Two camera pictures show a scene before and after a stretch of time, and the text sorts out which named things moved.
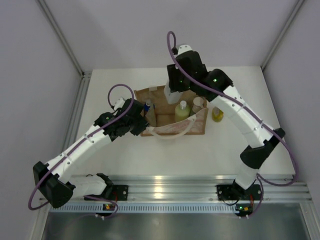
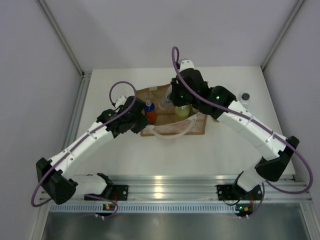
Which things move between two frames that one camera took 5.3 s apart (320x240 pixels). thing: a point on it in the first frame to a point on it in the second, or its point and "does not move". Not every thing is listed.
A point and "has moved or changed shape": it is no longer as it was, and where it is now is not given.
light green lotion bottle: (182, 111) does not move
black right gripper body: (178, 83) to (180, 99)
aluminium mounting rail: (190, 194) does not move
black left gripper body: (136, 126) does not move
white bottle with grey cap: (172, 97) has moved or changed shape
